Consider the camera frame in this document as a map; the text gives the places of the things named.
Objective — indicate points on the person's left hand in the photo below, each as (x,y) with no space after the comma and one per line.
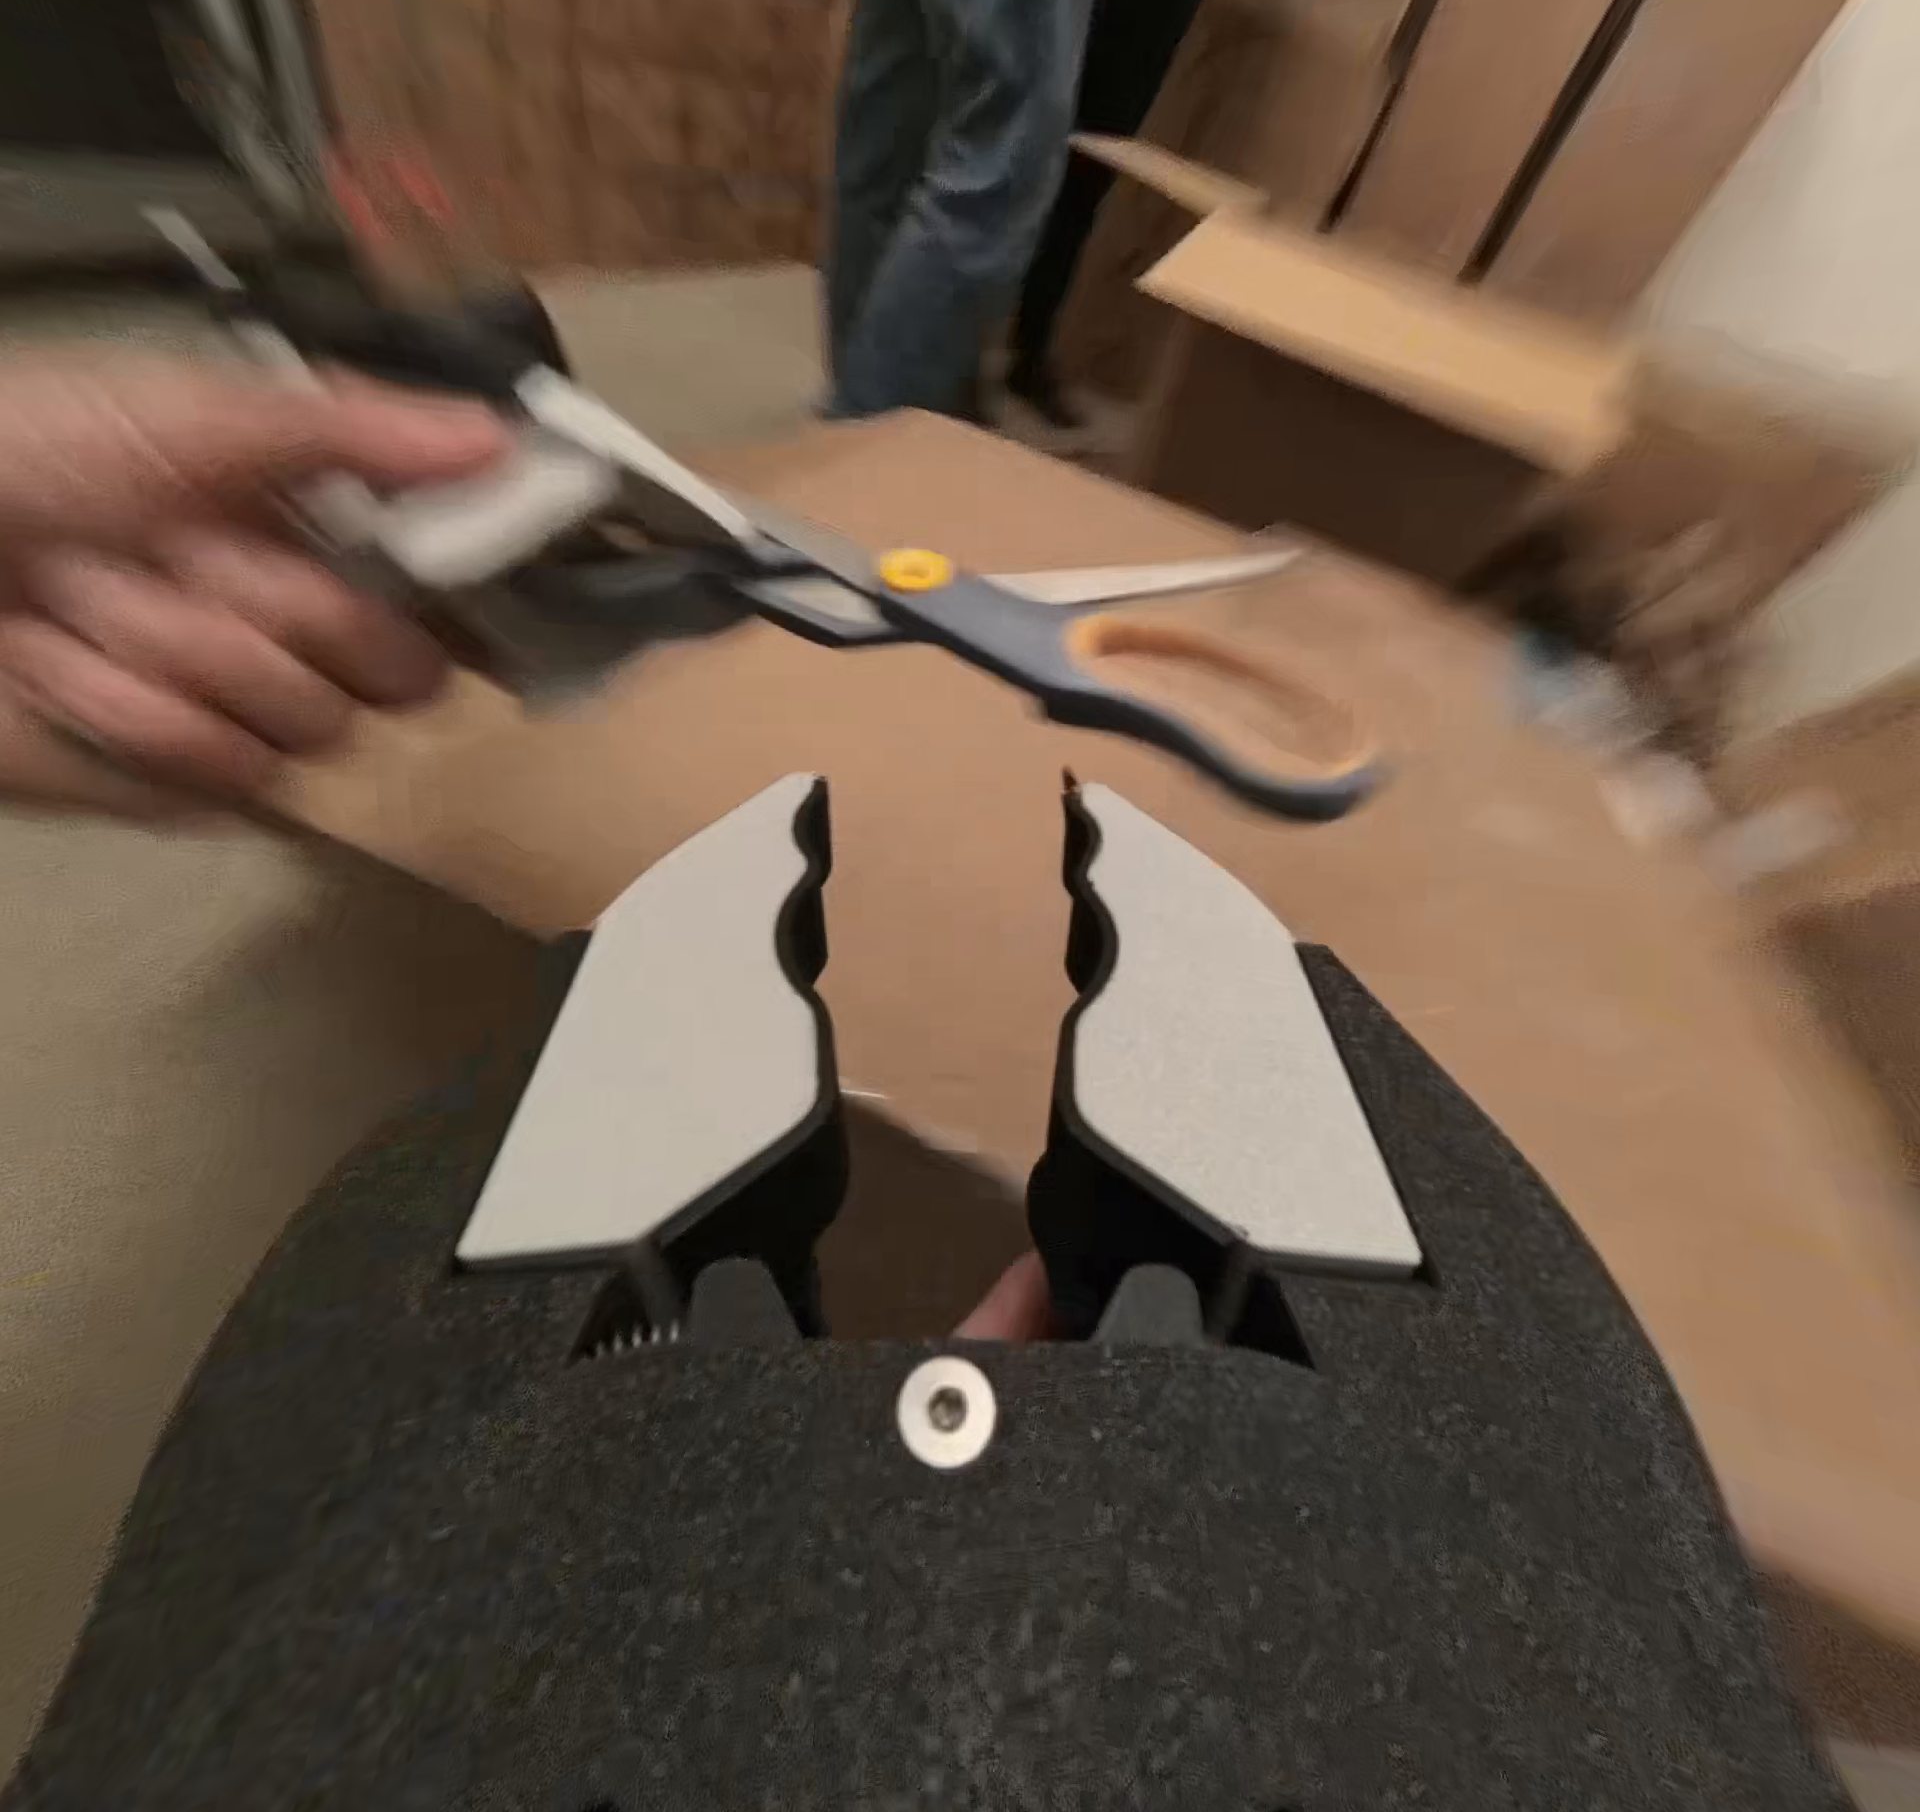
(151,566)

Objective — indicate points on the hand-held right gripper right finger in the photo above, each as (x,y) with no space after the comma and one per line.
(1230,1076)

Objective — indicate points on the tall flat cardboard panels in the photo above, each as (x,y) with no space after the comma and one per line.
(1501,72)

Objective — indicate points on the large brown cardboard box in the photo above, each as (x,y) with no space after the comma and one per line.
(1501,1017)

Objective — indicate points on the grey orange scissors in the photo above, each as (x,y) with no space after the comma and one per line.
(974,613)

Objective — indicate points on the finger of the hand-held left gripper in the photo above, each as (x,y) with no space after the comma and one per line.
(494,522)

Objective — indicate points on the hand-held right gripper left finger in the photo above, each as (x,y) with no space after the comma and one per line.
(661,1063)

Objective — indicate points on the open cardboard box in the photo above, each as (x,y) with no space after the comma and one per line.
(1350,312)

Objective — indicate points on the stack of small cardboard boxes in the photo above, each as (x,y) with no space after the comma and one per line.
(601,72)

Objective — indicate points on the person's right hand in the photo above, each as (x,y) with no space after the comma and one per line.
(1008,1302)

